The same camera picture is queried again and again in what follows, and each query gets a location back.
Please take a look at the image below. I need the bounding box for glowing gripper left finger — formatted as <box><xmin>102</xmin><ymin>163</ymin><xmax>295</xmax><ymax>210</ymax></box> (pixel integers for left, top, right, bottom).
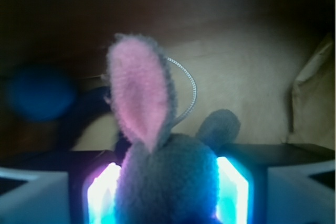
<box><xmin>1</xmin><ymin>151</ymin><xmax>121</xmax><ymax>223</ymax></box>

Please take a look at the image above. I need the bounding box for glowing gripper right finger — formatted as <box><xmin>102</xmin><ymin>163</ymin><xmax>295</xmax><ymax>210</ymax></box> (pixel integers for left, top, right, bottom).
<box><xmin>216</xmin><ymin>144</ymin><xmax>335</xmax><ymax>223</ymax></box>

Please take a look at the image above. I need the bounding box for gray plush bunny toy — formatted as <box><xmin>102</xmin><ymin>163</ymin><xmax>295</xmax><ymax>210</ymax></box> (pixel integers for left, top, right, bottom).
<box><xmin>107</xmin><ymin>34</ymin><xmax>240</xmax><ymax>223</ymax></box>

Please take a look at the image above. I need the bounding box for blue ball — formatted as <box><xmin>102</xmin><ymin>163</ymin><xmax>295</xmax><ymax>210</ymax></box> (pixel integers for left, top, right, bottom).
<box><xmin>6</xmin><ymin>65</ymin><xmax>77</xmax><ymax>122</ymax></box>

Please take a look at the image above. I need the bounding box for brown paper lined box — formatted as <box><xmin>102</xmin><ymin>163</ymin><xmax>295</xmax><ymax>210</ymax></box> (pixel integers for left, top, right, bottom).
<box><xmin>1</xmin><ymin>0</ymin><xmax>335</xmax><ymax>156</ymax></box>

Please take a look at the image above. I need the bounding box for dark navy rope ring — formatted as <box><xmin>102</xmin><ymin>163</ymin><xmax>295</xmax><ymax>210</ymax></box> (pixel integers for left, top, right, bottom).
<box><xmin>56</xmin><ymin>86</ymin><xmax>132</xmax><ymax>161</ymax></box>

